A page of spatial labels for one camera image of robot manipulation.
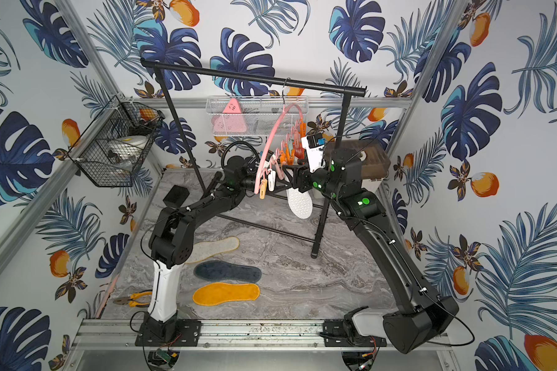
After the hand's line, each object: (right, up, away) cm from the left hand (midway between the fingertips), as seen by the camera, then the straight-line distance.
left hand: (290, 182), depth 78 cm
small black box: (-51, -5, +29) cm, 59 cm away
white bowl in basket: (-55, +12, +2) cm, 57 cm away
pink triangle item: (-22, +25, +12) cm, 36 cm away
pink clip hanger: (-1, +20, +36) cm, 42 cm away
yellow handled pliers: (-55, -41, +2) cm, 69 cm away
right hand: (0, +6, -11) cm, 12 cm away
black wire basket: (-65, +10, -2) cm, 66 cm away
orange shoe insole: (-27, -40, +6) cm, 48 cm away
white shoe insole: (+4, -7, +4) cm, 9 cm away
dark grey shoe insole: (-27, -33, +10) cm, 43 cm away
